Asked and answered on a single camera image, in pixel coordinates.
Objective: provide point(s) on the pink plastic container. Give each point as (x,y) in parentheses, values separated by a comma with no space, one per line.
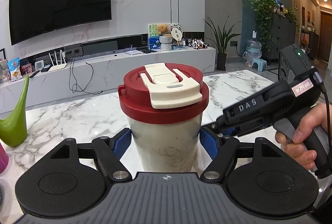
(3,159)

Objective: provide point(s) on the pink box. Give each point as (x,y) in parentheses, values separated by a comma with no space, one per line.
(26,69)

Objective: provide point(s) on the patterned clear packet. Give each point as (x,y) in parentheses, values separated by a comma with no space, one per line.
(4,71)

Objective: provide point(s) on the black tablet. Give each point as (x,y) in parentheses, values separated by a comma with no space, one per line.
(149,51)

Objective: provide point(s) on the black picture frame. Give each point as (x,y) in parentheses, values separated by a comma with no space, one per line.
(2,54)

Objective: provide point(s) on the white router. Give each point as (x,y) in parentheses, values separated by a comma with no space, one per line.
(57,68)

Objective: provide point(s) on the small white display clock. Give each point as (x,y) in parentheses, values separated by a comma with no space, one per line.
(39,65)

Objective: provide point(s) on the round painted fan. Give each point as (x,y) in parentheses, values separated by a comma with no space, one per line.
(175,25)

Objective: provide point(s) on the black wall socket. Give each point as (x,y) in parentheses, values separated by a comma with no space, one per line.
(233,43)

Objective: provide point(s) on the black wall television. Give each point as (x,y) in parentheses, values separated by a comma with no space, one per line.
(59,1)

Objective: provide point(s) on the person's right hand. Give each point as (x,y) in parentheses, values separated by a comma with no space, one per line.
(300,154)

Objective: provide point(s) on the green step stool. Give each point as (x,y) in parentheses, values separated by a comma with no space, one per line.
(256,63)

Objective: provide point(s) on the green watering can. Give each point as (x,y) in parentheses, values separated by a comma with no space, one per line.
(11,130)

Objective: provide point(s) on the white marble television console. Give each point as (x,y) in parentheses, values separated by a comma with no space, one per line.
(109,71)

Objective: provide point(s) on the cream tumbler with red lid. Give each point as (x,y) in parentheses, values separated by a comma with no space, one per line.
(160,141)

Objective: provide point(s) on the leafy pothos plant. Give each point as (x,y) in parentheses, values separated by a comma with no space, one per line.
(263,16)

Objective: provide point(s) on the white hand fan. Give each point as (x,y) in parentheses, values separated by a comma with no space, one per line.
(177,35)

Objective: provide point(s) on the grey drawer cabinet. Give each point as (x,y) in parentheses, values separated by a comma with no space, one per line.
(282,37)

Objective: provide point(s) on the blue snack bag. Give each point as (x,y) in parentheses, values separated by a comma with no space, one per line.
(14,70)

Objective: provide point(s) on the blue flower painting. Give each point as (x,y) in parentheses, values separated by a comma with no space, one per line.
(152,40)

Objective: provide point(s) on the small leafy plant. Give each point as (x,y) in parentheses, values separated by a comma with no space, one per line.
(291,16)

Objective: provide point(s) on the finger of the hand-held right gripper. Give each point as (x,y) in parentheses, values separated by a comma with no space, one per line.
(217,126)

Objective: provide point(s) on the small black box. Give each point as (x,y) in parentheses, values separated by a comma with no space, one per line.
(46,68)

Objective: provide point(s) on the brown teddy bear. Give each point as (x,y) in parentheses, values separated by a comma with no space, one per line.
(163,29)

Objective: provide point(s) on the long-leaf potted plant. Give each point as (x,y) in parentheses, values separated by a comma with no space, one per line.
(221,42)

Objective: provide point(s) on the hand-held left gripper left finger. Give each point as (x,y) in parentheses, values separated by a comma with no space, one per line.
(122,142)

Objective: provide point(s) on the large clear water jug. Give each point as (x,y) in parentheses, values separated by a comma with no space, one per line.
(253,49)

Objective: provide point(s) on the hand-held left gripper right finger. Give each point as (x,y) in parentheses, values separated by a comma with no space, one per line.
(208,145)

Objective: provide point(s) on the black remote control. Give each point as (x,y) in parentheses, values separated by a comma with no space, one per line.
(34,74)

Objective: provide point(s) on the grey ribbed pot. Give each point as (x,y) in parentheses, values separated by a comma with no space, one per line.
(166,42)

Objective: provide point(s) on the black white cow figurines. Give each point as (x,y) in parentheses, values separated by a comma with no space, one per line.
(196,43)

